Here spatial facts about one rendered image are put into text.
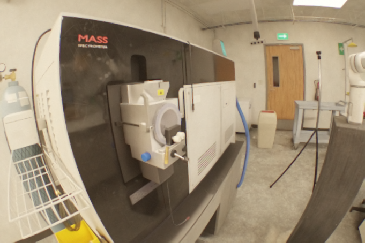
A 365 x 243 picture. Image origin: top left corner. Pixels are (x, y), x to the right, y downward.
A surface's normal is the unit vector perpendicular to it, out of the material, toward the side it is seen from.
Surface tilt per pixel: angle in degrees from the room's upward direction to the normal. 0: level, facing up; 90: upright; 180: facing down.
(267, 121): 85
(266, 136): 93
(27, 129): 90
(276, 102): 90
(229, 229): 0
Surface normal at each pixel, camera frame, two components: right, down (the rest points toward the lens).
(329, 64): -0.54, 0.17
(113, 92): 0.84, 0.04
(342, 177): -0.77, 0.14
